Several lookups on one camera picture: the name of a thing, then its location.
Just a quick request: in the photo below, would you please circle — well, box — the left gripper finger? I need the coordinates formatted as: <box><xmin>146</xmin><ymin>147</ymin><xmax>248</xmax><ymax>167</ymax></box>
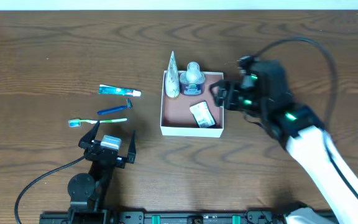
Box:
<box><xmin>79</xmin><ymin>121</ymin><xmax>100</xmax><ymax>144</ymax></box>
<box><xmin>127</xmin><ymin>130</ymin><xmax>136</xmax><ymax>156</ymax></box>

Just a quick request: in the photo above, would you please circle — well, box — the blue disposable razor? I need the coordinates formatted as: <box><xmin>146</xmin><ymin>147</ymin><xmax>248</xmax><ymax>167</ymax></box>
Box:
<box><xmin>97</xmin><ymin>98</ymin><xmax>132</xmax><ymax>116</ymax></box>

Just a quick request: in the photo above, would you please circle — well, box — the green toothpaste tube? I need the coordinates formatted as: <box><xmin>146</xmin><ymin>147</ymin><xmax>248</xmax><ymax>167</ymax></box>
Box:
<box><xmin>98</xmin><ymin>84</ymin><xmax>142</xmax><ymax>97</ymax></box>

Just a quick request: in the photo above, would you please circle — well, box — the green soap bar box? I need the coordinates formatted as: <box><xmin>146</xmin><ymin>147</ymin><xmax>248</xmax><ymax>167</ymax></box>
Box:
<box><xmin>190</xmin><ymin>101</ymin><xmax>216</xmax><ymax>128</ymax></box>

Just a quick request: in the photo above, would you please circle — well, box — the dark blue pump bottle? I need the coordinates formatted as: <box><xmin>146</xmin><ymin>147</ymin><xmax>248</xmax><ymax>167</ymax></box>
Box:
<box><xmin>180</xmin><ymin>62</ymin><xmax>206</xmax><ymax>96</ymax></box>

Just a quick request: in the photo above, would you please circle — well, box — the white cream tube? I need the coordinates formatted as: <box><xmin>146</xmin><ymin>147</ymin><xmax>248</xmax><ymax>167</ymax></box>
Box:
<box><xmin>165</xmin><ymin>51</ymin><xmax>180</xmax><ymax>98</ymax></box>

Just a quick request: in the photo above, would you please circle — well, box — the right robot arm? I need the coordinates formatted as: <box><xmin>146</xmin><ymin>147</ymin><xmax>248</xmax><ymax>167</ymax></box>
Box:
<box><xmin>209</xmin><ymin>56</ymin><xmax>358</xmax><ymax>223</ymax></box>

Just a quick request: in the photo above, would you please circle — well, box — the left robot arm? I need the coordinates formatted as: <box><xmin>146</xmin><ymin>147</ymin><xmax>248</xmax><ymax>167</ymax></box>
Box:
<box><xmin>62</xmin><ymin>122</ymin><xmax>136</xmax><ymax>224</ymax></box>

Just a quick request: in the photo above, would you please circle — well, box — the green white toothbrush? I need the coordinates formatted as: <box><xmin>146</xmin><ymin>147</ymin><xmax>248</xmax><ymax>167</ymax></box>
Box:
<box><xmin>68</xmin><ymin>118</ymin><xmax>127</xmax><ymax>128</ymax></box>

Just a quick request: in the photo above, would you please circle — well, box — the white box with pink interior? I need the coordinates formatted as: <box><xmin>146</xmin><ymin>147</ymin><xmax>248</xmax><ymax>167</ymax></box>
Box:
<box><xmin>160</xmin><ymin>72</ymin><xmax>224</xmax><ymax>138</ymax></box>

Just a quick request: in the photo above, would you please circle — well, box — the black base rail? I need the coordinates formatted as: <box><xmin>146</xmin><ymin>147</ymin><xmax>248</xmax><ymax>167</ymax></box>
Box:
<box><xmin>39</xmin><ymin>210</ymin><xmax>286</xmax><ymax>224</ymax></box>

